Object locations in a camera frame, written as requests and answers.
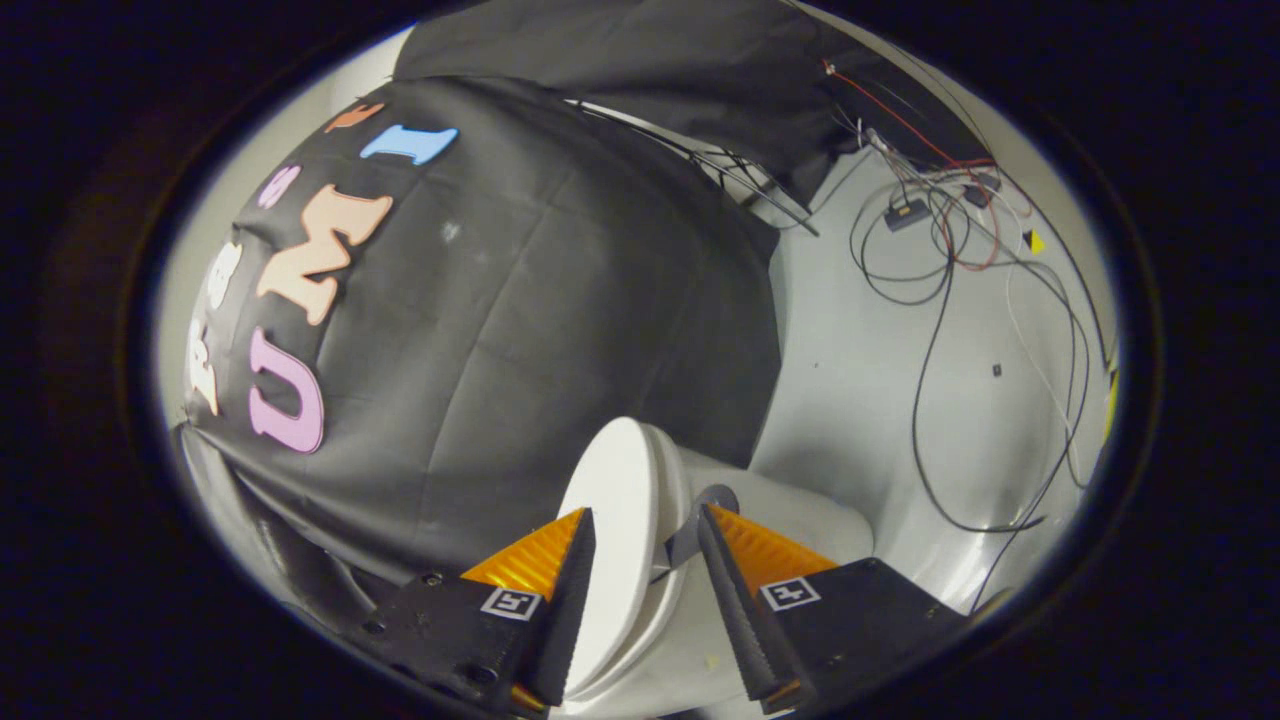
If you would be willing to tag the small black device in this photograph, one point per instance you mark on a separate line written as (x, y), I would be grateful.
(906, 214)

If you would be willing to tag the plain black cloth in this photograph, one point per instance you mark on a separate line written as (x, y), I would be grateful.
(650, 50)
(290, 550)

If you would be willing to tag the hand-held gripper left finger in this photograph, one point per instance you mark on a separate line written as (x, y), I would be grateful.
(570, 610)

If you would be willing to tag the black tripod stand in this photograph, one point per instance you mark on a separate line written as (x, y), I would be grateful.
(790, 215)

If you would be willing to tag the white toilet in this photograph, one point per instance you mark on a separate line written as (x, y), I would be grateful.
(790, 520)

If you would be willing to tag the yellow triangle piece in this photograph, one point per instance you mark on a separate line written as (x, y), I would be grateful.
(1035, 242)

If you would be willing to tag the black backdrop cloth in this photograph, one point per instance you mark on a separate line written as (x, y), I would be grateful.
(520, 330)

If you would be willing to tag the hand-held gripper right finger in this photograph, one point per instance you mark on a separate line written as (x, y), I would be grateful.
(740, 620)

